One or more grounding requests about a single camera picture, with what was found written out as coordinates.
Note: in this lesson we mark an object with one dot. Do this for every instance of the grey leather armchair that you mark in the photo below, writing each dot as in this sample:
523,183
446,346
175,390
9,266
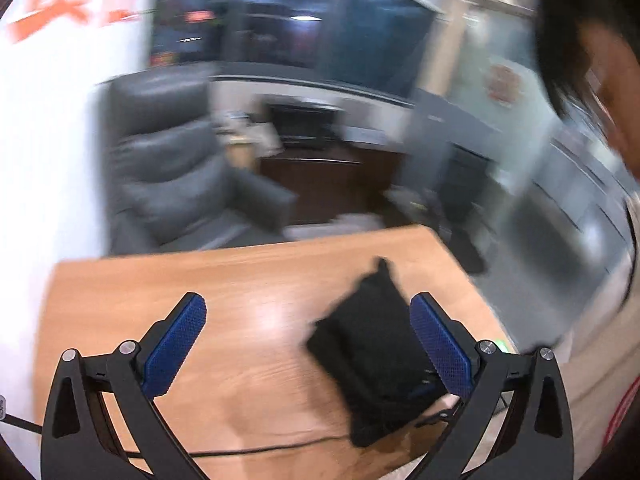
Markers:
168,183

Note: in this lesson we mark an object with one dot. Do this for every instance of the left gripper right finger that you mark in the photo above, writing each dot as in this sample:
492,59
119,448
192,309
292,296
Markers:
513,419

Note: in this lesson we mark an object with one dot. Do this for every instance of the black fleece garment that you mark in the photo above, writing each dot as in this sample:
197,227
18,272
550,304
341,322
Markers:
366,344

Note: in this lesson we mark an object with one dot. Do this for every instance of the dark wooden side cabinet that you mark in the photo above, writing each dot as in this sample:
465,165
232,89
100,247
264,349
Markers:
339,180

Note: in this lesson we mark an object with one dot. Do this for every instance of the person's head dark hair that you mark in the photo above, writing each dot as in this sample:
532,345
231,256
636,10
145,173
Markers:
588,54

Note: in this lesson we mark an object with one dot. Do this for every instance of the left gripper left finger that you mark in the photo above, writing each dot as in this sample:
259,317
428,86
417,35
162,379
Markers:
79,440

